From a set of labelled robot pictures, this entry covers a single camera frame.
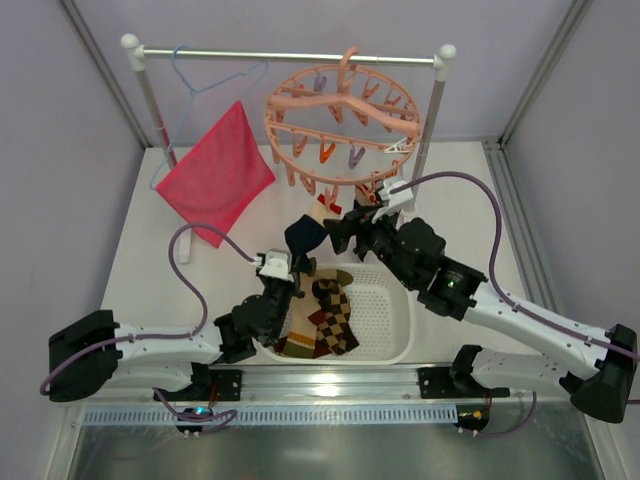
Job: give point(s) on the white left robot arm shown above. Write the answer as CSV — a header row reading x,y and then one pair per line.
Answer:
x,y
98,352

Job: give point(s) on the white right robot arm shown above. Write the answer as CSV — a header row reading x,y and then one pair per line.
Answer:
x,y
591,367

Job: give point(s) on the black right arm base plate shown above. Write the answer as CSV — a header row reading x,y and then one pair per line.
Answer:
x,y
442,383

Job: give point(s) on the navy blue sock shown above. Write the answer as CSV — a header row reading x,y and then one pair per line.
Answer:
x,y
306,234

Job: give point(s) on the white perforated plastic basket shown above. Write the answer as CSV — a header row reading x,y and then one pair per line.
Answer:
x,y
382,321

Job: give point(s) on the brown argyle sock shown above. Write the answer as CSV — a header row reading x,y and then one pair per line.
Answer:
x,y
334,335

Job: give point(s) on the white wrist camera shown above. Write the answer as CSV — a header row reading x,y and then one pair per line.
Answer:
x,y
275,264
393,194

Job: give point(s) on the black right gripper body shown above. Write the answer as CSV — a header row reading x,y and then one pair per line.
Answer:
x,y
356,230

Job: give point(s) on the aluminium front rail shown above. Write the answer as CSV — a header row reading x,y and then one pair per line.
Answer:
x,y
297,395

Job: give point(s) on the beige striped sock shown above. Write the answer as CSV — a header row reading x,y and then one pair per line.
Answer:
x,y
299,340

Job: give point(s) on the pink towel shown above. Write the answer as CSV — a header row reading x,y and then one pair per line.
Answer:
x,y
220,176

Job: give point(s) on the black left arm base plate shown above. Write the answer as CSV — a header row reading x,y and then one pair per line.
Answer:
x,y
217,385

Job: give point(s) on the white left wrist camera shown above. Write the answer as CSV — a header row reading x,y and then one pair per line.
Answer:
x,y
275,264

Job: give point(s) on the white metal clothes rack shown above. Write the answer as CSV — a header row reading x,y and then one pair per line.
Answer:
x,y
150,105

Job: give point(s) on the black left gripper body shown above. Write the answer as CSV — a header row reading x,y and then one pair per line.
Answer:
x,y
289,282

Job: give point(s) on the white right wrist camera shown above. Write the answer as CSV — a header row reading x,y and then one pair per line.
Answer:
x,y
393,194

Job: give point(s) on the pink round clip hanger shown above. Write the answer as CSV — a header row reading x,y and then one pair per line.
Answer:
x,y
341,124

